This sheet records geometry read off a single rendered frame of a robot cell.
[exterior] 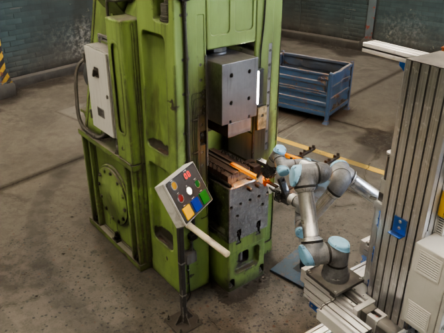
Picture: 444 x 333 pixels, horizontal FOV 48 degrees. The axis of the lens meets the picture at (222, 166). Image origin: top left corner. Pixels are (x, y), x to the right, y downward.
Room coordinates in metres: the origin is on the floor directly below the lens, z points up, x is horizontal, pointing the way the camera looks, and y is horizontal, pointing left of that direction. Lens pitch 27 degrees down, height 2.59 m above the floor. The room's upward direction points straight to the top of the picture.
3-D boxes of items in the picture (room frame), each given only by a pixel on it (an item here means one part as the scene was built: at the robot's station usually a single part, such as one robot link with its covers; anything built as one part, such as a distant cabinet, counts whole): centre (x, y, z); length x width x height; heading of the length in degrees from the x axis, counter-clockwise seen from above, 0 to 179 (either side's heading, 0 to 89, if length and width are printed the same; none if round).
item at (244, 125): (3.27, 0.01, 1.32); 0.42 x 0.20 x 0.10; 38
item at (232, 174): (3.27, 0.01, 0.96); 0.42 x 0.20 x 0.09; 38
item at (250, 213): (3.31, -0.02, 0.69); 0.56 x 0.38 x 0.45; 38
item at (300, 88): (7.06, -1.17, 0.36); 1.20 x 0.80 x 0.72; 55
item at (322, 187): (3.27, -0.67, 0.75); 0.40 x 0.30 x 0.02; 138
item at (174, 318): (2.69, 0.27, 0.05); 0.22 x 0.22 x 0.09; 38
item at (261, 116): (3.40, -0.28, 1.27); 0.09 x 0.02 x 0.17; 128
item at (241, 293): (3.07, -0.15, 0.01); 0.58 x 0.39 x 0.01; 128
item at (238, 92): (3.30, -0.02, 1.56); 0.42 x 0.39 x 0.40; 38
